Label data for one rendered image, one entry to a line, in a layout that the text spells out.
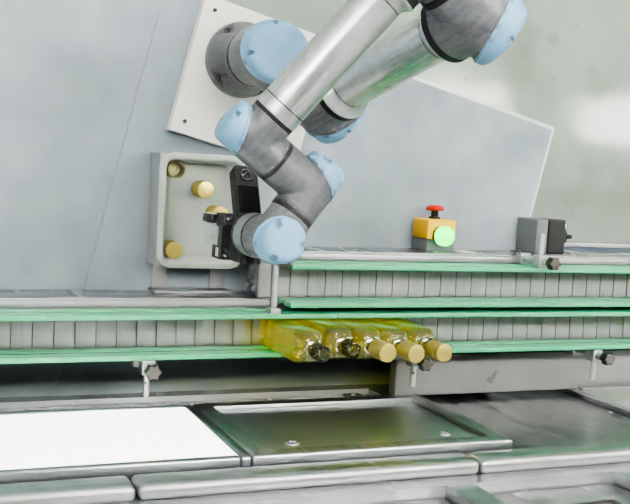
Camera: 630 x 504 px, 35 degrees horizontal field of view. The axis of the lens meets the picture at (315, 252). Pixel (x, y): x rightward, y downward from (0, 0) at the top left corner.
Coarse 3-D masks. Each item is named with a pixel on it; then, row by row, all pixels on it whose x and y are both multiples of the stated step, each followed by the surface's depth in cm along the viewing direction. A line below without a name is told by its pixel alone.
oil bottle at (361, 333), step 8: (336, 320) 193; (344, 320) 193; (352, 320) 194; (352, 328) 184; (360, 328) 184; (368, 328) 185; (360, 336) 182; (368, 336) 182; (376, 336) 183; (360, 344) 182
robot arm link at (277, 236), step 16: (272, 208) 158; (256, 224) 158; (272, 224) 153; (288, 224) 154; (304, 224) 158; (256, 240) 156; (272, 240) 153; (288, 240) 154; (304, 240) 156; (256, 256) 160; (272, 256) 154; (288, 256) 155
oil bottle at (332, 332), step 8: (296, 320) 193; (304, 320) 190; (312, 320) 190; (320, 320) 190; (328, 320) 191; (320, 328) 183; (328, 328) 181; (336, 328) 182; (344, 328) 182; (328, 336) 180; (336, 336) 180; (344, 336) 180; (352, 336) 181; (328, 344) 180; (336, 352) 180
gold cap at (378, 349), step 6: (372, 342) 179; (378, 342) 178; (384, 342) 177; (372, 348) 178; (378, 348) 176; (384, 348) 175; (390, 348) 176; (372, 354) 178; (378, 354) 176; (384, 354) 176; (390, 354) 176; (384, 360) 176; (390, 360) 176
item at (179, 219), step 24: (192, 168) 199; (216, 168) 201; (168, 192) 198; (216, 192) 202; (168, 216) 198; (192, 216) 200; (192, 240) 201; (216, 240) 203; (168, 264) 192; (192, 264) 194; (216, 264) 196
